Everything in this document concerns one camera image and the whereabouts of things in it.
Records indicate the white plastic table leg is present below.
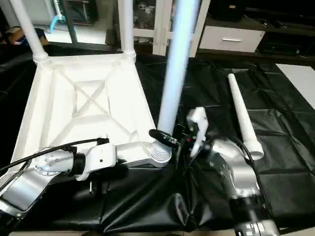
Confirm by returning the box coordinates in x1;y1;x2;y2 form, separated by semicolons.
227;72;266;161
150;0;200;166
117;0;137;60
9;0;51;64

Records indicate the white plastic table top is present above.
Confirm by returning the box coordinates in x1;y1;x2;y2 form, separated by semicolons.
9;51;173;171

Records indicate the black work mat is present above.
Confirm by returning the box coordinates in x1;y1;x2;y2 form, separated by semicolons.
0;44;315;234

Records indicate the white low drawer unit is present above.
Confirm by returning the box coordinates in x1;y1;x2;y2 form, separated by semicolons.
199;24;267;54

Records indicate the white glass-door cabinet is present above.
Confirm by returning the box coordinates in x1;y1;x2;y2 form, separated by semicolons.
133;0;213;58

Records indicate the white sheet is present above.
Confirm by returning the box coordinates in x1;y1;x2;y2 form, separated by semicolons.
275;63;315;110

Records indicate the grey metal pole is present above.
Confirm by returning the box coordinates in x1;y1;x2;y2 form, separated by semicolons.
63;0;80;45

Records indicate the light blue hose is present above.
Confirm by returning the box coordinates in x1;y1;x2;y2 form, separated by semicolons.
49;0;67;34

